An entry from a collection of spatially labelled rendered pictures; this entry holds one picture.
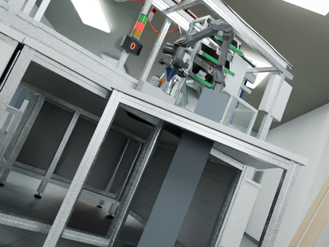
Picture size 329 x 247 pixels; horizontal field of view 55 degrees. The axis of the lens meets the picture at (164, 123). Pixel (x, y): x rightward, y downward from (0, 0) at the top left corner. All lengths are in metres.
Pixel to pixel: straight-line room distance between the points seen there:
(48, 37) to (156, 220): 0.96
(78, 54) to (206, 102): 0.66
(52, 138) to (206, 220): 1.73
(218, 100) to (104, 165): 2.08
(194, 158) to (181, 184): 0.14
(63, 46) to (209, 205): 1.41
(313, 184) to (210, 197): 3.42
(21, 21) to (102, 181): 2.32
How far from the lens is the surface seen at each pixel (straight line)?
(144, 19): 2.03
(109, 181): 3.49
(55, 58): 1.42
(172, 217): 1.57
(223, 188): 2.22
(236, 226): 3.34
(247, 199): 3.34
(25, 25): 1.51
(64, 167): 3.33
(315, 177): 5.55
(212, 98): 1.63
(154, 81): 1.88
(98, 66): 1.56
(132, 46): 1.96
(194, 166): 1.56
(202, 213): 2.30
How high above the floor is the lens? 0.56
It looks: 9 degrees up
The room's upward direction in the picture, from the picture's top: 23 degrees clockwise
